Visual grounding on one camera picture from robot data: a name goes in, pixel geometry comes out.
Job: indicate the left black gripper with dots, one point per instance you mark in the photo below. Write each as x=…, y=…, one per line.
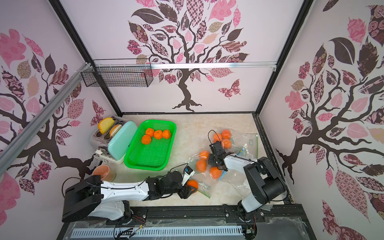
x=185, y=193

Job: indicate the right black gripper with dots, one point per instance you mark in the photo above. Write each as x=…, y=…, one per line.
x=216, y=156

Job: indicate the green zip bag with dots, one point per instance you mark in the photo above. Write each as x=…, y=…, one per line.
x=206, y=183
x=243, y=144

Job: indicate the orange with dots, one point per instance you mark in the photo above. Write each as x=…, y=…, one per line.
x=193, y=183
x=166, y=134
x=146, y=139
x=158, y=134
x=150, y=132

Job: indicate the blue zip clear bag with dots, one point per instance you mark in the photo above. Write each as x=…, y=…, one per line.
x=238, y=181

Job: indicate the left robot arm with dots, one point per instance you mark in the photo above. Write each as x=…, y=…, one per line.
x=96, y=198

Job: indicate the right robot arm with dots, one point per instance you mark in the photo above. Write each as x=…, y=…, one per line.
x=263, y=178

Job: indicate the green plastic basket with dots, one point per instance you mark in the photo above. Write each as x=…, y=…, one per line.
x=152, y=157

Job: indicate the pink ceramic mug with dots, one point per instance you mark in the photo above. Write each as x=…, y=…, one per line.
x=105, y=172

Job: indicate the mint green toaster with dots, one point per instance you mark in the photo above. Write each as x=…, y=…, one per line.
x=113, y=150

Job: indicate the orange toast slice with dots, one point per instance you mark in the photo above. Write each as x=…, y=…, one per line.
x=114, y=130

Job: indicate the yellow bread slice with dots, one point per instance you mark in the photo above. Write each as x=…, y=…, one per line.
x=105, y=125

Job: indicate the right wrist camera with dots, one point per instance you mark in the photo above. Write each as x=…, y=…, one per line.
x=217, y=149

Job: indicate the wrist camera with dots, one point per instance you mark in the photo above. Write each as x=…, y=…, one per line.
x=217, y=149
x=187, y=174

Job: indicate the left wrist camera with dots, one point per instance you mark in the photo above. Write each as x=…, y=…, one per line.
x=187, y=174

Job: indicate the white slotted cable duct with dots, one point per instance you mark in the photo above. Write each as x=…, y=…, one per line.
x=153, y=232

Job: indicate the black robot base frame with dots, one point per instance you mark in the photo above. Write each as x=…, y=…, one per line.
x=277, y=222

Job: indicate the aluminium rail back wall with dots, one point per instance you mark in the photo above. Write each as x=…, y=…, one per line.
x=211, y=65

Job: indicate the aluminium rail wall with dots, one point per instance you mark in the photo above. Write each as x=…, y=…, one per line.
x=16, y=146
x=211, y=65

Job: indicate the black wire wall basket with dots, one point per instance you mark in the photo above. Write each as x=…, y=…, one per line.
x=134, y=73

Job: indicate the aluminium rail left wall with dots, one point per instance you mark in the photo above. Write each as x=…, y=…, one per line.
x=16, y=146

